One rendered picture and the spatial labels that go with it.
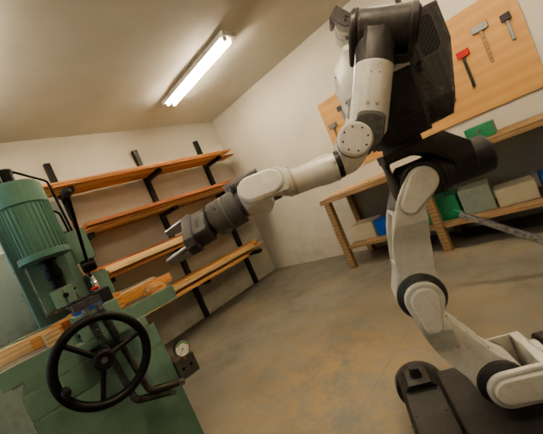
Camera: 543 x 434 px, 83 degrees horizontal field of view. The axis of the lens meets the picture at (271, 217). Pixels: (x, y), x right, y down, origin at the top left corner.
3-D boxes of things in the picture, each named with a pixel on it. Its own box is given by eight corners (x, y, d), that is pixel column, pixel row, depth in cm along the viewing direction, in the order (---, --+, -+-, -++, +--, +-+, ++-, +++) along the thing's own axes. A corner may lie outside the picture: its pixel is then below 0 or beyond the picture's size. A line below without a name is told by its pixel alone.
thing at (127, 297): (34, 350, 112) (29, 340, 112) (34, 350, 114) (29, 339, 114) (172, 280, 148) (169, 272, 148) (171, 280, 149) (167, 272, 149)
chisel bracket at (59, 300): (60, 313, 116) (50, 292, 116) (58, 312, 127) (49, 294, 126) (81, 303, 121) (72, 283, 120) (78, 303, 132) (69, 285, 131)
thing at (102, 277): (95, 300, 141) (84, 276, 140) (93, 300, 146) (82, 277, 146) (116, 290, 147) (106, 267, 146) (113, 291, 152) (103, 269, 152)
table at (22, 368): (-2, 402, 86) (-11, 382, 86) (5, 381, 110) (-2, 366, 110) (187, 295, 125) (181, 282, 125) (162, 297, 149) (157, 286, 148)
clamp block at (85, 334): (83, 344, 101) (71, 319, 101) (78, 340, 111) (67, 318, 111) (127, 319, 110) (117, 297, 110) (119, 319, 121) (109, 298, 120)
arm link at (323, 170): (301, 196, 80) (373, 169, 78) (299, 193, 70) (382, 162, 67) (287, 158, 81) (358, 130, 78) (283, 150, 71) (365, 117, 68)
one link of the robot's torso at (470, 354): (513, 358, 105) (415, 255, 107) (553, 399, 86) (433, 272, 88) (474, 382, 109) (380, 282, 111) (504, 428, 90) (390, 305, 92)
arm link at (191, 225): (202, 264, 76) (244, 240, 75) (178, 242, 70) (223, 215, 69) (196, 232, 86) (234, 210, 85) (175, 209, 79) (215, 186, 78)
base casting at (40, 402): (31, 424, 96) (19, 399, 96) (31, 387, 140) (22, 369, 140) (164, 341, 125) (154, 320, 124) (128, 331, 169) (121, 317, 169)
